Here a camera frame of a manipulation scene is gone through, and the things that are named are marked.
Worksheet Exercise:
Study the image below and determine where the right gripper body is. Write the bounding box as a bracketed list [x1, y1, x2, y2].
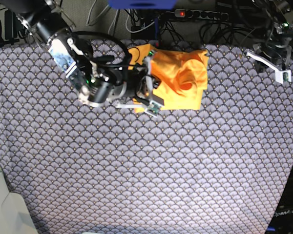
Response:
[116, 50, 164, 110]

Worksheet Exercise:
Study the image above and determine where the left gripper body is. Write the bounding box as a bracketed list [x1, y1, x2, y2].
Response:
[245, 44, 292, 80]

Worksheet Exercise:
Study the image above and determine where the yellow T-shirt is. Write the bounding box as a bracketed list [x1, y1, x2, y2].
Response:
[128, 44, 209, 111]

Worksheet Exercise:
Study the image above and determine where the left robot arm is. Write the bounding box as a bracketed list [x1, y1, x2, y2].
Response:
[245, 0, 293, 84]

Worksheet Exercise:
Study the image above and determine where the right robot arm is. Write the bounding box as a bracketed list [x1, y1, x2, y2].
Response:
[1, 0, 164, 115]

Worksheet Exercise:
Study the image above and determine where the black power strip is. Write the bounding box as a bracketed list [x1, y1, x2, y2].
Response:
[174, 9, 229, 21]

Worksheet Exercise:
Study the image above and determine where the blue fan-pattern tablecloth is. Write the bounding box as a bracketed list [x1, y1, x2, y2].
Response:
[0, 45, 293, 234]

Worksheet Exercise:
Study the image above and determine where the black OpenArm box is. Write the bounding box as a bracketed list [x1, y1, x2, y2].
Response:
[266, 167, 293, 234]

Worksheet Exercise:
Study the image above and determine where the grey chair seat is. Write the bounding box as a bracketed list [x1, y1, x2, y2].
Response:
[0, 167, 37, 234]

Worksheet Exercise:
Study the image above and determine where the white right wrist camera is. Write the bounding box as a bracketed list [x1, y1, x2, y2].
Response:
[144, 101, 163, 117]

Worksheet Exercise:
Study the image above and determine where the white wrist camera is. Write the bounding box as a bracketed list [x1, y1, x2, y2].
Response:
[275, 70, 292, 84]
[144, 101, 163, 117]

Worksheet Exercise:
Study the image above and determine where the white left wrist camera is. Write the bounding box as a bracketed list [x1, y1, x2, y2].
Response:
[275, 70, 292, 84]

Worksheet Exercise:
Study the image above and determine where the blue clamp handle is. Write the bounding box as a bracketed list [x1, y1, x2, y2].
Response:
[154, 18, 160, 40]

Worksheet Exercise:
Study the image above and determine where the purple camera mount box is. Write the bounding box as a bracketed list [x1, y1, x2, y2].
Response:
[108, 0, 176, 10]

